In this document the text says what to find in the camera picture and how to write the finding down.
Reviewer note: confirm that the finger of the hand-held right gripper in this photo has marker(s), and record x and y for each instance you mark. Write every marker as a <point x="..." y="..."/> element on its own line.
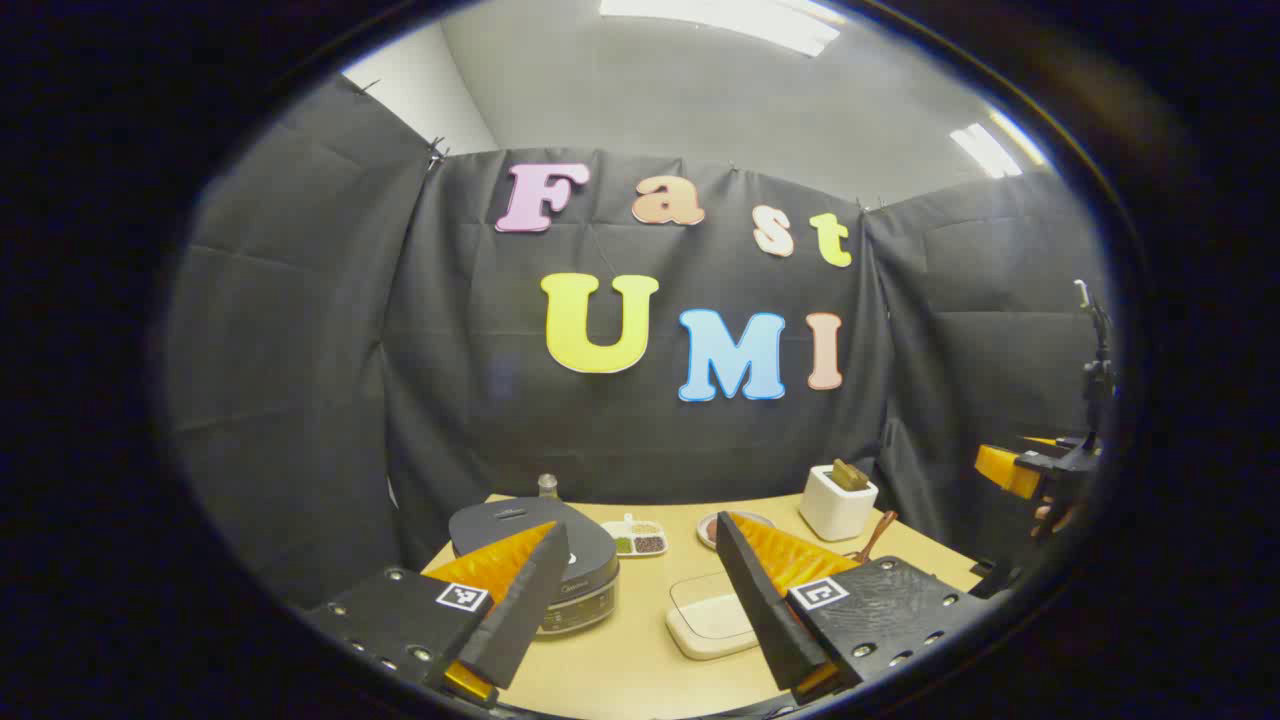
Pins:
<point x="1000" y="468"/>

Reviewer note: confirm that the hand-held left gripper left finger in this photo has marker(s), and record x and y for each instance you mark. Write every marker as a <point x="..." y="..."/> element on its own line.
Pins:
<point x="520" y="620"/>

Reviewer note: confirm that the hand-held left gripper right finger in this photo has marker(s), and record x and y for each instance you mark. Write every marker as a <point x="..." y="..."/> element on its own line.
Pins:
<point x="765" y="610"/>

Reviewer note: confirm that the black silver rice cooker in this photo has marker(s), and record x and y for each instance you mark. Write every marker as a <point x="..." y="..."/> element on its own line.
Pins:
<point x="520" y="525"/>

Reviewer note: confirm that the brown wooden spoon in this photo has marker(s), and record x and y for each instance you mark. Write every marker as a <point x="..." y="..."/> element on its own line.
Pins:
<point x="878" y="532"/>

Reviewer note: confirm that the white round plate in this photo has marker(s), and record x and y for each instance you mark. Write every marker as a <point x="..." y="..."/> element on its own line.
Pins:
<point x="708" y="528"/>

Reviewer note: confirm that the white toaster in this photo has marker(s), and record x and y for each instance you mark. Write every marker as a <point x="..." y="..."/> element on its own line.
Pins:
<point x="835" y="510"/>

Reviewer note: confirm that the small clear glass bottle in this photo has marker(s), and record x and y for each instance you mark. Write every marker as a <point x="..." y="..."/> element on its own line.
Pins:
<point x="548" y="487"/>

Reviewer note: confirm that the white divided bean dish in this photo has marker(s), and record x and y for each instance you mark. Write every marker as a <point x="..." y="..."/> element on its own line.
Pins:
<point x="635" y="540"/>

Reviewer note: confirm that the brown toast slice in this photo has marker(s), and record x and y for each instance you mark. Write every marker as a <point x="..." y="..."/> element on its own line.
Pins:
<point x="850" y="475"/>

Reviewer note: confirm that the black backdrop cloth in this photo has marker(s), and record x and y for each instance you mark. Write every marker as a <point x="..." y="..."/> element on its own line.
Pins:
<point x="300" y="350"/>

